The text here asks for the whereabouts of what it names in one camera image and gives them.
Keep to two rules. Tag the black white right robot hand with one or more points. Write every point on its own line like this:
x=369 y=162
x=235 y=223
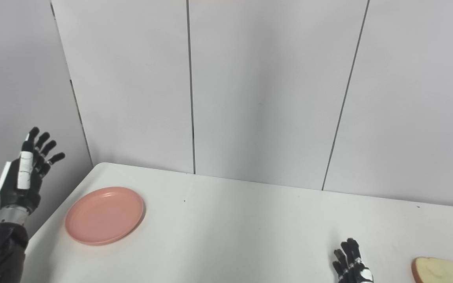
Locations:
x=352 y=271

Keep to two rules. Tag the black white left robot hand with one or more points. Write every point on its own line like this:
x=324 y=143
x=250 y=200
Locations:
x=14 y=188

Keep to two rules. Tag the slice of white bread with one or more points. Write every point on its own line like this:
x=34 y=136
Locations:
x=442 y=272

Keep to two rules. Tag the pink round plate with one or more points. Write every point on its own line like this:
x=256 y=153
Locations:
x=104 y=216

